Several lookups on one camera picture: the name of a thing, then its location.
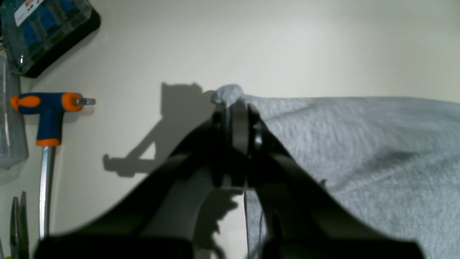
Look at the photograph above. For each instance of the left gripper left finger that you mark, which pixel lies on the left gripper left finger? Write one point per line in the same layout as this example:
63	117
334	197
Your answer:
158	218

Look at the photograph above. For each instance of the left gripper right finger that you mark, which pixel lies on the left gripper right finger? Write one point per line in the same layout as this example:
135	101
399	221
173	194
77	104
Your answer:
302	220

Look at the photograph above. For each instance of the grey T-shirt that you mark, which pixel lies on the grey T-shirt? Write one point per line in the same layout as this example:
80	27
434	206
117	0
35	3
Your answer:
393	162

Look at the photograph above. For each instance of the clear plastic bit case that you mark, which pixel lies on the clear plastic bit case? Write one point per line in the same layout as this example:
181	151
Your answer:
36	33

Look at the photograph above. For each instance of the blue orange T-handle tool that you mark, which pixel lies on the blue orange T-handle tool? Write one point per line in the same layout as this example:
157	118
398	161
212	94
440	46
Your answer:
50	107

